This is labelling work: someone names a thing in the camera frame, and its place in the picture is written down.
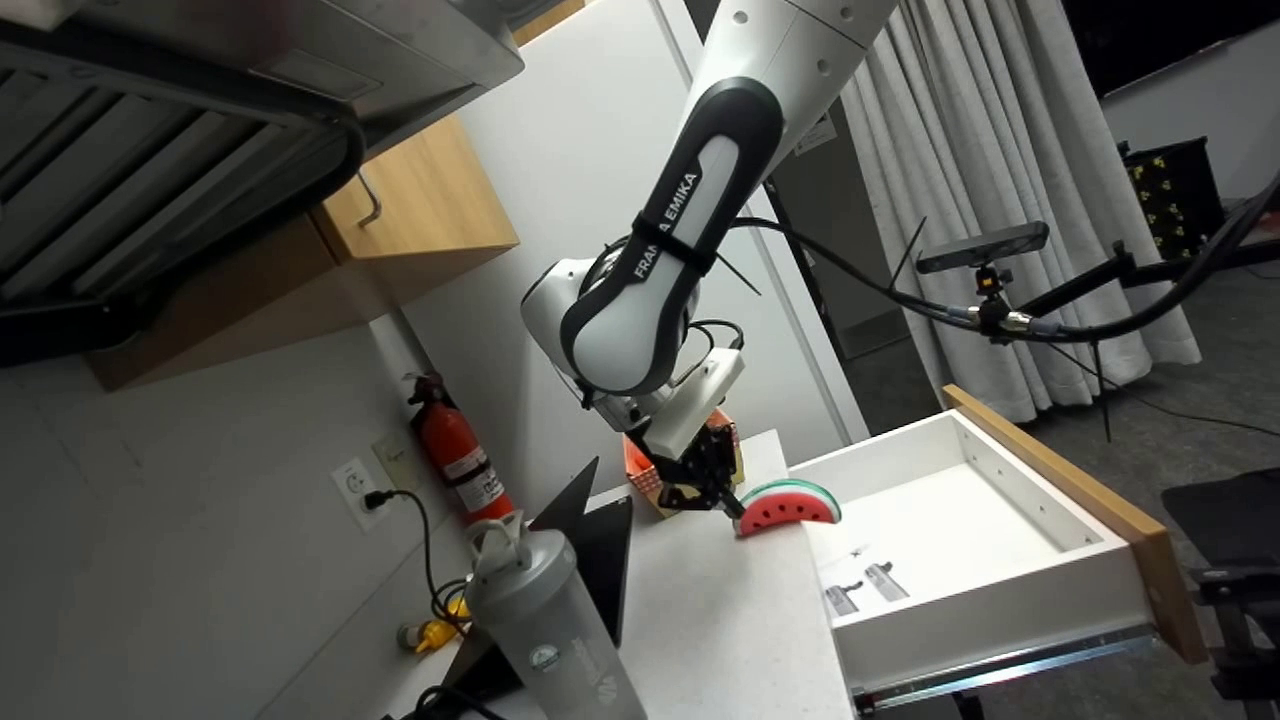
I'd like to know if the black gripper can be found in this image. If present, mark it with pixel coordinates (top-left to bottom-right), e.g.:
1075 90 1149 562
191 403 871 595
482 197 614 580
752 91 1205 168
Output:
644 410 752 528

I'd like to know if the watermelon slice plush toy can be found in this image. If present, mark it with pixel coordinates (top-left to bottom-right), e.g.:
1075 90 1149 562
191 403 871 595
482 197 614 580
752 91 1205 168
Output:
732 477 846 546

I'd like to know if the white open drawer wooden front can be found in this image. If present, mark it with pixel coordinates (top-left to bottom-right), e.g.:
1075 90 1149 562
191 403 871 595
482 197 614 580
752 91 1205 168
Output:
781 382 1211 700

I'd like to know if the wicker basket red checkered cloth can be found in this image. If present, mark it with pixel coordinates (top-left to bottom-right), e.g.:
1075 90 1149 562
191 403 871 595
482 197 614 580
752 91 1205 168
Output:
618 410 743 521

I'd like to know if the grey shaker bottle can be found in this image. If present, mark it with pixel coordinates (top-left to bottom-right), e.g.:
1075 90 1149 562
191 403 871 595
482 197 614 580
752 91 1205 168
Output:
462 521 653 720

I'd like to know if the red fire extinguisher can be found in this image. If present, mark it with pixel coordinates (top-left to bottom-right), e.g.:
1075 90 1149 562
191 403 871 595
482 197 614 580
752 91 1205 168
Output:
404 374 518 528

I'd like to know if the yellow plug adapter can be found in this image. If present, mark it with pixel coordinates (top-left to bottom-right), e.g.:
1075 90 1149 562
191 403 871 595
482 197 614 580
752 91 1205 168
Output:
400 590 476 659

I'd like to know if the white pleated curtain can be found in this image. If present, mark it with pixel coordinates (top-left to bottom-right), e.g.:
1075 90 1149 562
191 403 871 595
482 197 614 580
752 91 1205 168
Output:
834 0 1208 427

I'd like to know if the black chair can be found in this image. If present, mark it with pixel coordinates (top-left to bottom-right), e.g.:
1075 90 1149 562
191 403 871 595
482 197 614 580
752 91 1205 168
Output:
1156 466 1280 720

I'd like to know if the black crate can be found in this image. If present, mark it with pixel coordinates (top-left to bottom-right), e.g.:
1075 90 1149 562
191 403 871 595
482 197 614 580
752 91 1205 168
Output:
1117 131 1229 270

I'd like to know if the metal range hood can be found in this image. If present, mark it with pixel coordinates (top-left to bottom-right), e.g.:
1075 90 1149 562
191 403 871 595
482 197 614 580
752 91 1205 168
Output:
0 0 529 374

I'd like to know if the black power cord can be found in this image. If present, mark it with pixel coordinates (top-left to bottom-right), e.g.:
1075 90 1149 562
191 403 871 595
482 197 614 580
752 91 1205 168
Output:
359 484 447 621

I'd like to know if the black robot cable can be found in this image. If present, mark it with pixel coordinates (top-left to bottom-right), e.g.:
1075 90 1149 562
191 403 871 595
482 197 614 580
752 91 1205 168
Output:
714 165 1280 348

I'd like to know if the white wall power outlet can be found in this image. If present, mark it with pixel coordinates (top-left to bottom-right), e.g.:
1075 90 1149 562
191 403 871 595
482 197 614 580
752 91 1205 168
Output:
329 453 400 521

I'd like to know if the black camera on mount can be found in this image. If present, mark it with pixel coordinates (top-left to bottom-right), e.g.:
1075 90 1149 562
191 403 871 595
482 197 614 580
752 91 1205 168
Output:
910 220 1054 312

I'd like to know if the wooden wall cabinet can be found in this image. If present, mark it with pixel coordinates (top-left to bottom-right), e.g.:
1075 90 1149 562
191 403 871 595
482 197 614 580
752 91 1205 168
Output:
317 118 525 270

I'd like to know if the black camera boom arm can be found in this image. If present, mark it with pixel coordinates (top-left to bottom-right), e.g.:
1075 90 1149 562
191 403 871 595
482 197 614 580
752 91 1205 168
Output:
974 238 1280 345

